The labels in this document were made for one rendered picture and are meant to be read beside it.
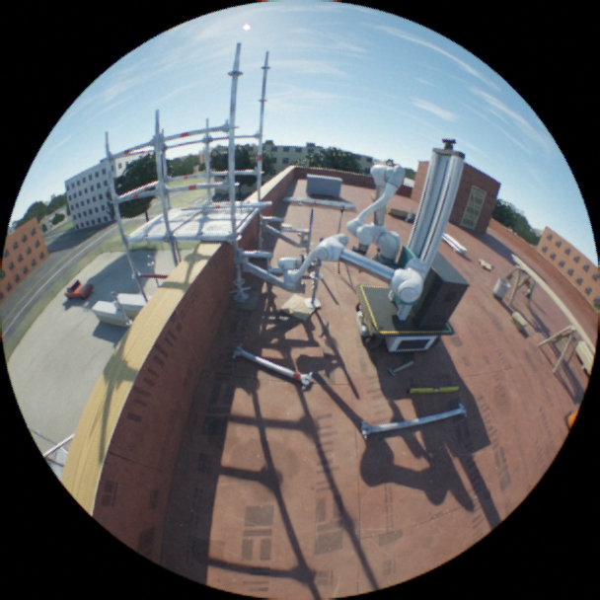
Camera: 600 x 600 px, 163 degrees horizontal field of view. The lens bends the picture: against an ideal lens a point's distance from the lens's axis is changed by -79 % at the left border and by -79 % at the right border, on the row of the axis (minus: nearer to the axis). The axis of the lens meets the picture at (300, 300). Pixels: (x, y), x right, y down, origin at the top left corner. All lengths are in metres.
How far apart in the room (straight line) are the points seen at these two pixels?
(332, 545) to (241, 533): 0.55
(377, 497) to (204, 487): 1.11
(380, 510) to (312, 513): 0.45
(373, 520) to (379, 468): 0.40
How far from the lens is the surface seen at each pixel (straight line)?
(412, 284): 1.31
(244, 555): 1.62
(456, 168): 1.59
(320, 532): 1.56
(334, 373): 1.79
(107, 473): 1.13
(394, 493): 1.68
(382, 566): 1.78
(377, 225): 1.98
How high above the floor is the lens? 1.50
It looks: 40 degrees down
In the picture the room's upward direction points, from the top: 6 degrees clockwise
